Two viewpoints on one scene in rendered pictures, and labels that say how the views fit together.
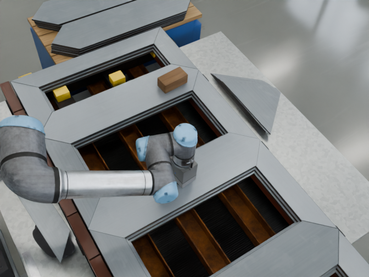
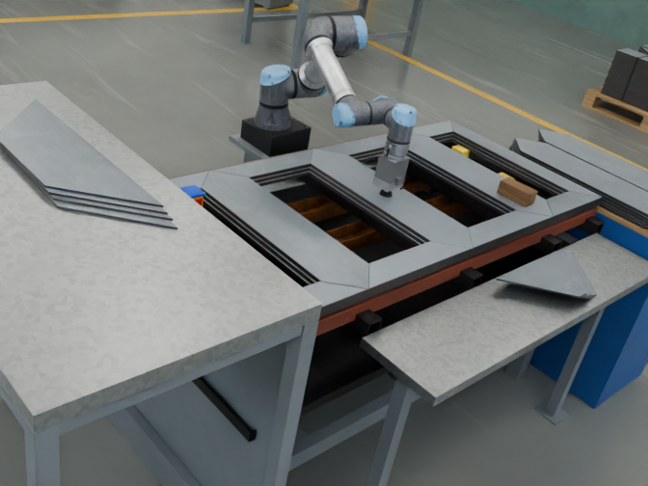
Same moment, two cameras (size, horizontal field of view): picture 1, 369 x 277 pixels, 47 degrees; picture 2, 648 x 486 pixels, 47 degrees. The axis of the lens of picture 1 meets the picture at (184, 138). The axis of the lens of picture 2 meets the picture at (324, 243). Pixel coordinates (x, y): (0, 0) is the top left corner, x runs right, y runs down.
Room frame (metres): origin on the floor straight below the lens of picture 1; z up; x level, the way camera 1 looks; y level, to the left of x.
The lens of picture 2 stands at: (0.22, -2.16, 1.93)
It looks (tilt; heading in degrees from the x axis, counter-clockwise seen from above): 31 degrees down; 80
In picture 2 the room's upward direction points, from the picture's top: 11 degrees clockwise
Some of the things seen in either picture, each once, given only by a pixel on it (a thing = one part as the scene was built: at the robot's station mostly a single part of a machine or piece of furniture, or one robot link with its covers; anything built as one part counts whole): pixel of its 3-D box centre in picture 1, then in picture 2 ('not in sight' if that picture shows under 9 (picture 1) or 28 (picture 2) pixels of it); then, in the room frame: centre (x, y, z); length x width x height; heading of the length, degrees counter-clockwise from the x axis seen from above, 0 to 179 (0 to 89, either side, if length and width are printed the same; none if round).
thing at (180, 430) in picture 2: not in sight; (141, 338); (0.06, -0.42, 0.51); 1.30 x 0.04 x 1.01; 127
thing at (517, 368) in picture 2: not in sight; (539, 310); (1.54, 0.15, 0.34); 0.06 x 0.06 x 0.68; 37
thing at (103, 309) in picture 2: not in sight; (41, 200); (-0.17, -0.59, 1.03); 1.30 x 0.60 x 0.04; 127
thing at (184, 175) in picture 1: (185, 166); (393, 170); (0.79, -0.01, 0.94); 0.10 x 0.09 x 0.16; 133
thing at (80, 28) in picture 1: (116, 11); (604, 177); (1.75, 0.41, 0.82); 0.80 x 0.40 x 0.06; 127
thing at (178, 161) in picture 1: (184, 155); (396, 147); (0.78, 0.00, 1.02); 0.08 x 0.08 x 0.05
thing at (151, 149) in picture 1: (155, 151); (382, 112); (0.73, 0.09, 1.10); 0.11 x 0.11 x 0.08; 19
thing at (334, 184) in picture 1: (273, 121); (530, 302); (1.20, -0.39, 0.74); 1.20 x 0.26 x 0.03; 37
